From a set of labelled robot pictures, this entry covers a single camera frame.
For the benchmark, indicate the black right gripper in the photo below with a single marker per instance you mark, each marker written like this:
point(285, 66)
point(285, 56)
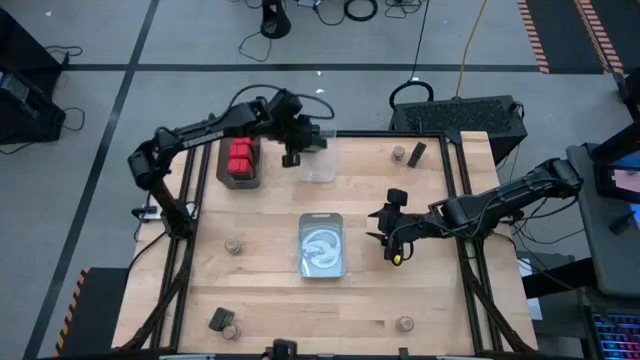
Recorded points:
point(405, 225)

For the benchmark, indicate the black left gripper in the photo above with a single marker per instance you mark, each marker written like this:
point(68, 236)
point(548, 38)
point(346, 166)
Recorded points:
point(300, 135)

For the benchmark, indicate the black pepper tin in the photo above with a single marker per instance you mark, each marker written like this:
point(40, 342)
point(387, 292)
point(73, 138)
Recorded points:
point(221, 317)
point(417, 154)

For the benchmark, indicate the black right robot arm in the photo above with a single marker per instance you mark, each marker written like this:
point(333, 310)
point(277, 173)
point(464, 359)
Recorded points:
point(510, 197)

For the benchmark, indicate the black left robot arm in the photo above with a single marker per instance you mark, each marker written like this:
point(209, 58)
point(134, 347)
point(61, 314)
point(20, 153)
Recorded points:
point(200, 132)

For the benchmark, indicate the clear plastic bin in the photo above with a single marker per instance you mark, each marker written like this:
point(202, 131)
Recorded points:
point(322, 170)

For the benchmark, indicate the white plastic bin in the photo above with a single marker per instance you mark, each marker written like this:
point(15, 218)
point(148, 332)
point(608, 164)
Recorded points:
point(321, 245)

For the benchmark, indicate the dark grey plastic bin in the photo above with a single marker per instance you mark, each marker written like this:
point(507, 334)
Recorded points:
point(242, 184)

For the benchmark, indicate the black stand base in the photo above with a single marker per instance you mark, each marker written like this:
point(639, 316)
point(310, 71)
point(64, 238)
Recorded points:
point(275, 22)

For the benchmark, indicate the black perforated computer case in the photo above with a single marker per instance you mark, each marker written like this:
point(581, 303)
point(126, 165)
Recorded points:
point(460, 120)

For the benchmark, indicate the grey desk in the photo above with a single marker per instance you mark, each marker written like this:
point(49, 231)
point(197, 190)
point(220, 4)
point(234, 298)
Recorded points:
point(605, 250)

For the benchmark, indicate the small black desk gadget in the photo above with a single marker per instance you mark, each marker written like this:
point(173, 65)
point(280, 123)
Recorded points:
point(622, 223)

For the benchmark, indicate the black computer monitor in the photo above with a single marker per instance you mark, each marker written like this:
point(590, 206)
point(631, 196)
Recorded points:
point(625, 175)

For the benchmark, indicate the backlit rainbow keyboard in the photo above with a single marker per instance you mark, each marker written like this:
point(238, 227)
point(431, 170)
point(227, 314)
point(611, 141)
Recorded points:
point(617, 335)

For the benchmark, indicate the black hazard-striped mat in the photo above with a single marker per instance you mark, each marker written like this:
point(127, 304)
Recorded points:
point(565, 35)
point(95, 315)

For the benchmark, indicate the black equipment case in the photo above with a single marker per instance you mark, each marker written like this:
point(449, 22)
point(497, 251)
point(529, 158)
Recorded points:
point(25, 50)
point(30, 115)

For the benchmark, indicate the black equipment stand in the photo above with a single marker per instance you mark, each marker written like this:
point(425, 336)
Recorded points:
point(632, 95)

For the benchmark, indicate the black aluminium table frame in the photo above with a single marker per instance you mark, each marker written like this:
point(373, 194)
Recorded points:
point(375, 134)

